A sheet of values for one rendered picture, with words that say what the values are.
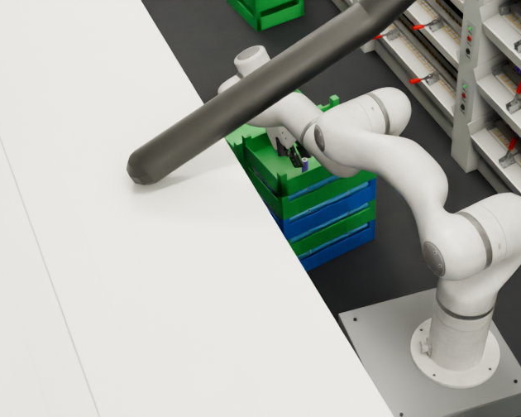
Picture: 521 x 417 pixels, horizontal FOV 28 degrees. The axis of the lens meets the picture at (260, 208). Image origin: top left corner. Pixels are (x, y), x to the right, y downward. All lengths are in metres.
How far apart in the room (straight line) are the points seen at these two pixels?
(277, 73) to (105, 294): 0.17
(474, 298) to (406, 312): 0.31
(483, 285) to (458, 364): 0.23
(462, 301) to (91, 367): 1.54
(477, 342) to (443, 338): 0.07
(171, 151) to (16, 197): 0.11
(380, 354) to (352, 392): 1.71
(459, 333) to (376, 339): 0.23
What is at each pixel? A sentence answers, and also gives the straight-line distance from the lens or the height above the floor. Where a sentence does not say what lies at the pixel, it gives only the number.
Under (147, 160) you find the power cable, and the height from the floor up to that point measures 1.75.
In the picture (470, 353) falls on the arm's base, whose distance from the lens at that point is 2.21.
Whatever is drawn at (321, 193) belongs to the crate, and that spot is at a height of 0.28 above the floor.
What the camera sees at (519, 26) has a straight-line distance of 2.86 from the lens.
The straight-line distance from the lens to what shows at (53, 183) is 0.69.
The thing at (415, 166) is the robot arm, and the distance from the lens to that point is 2.07.
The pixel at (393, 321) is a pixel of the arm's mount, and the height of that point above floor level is 0.38.
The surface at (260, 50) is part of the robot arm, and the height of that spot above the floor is 0.69.
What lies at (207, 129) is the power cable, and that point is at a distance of 0.66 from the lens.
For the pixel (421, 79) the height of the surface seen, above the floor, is 0.18.
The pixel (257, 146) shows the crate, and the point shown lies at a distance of 2.82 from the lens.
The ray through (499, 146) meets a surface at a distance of 3.10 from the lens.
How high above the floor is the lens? 2.18
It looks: 44 degrees down
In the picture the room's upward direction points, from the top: 5 degrees counter-clockwise
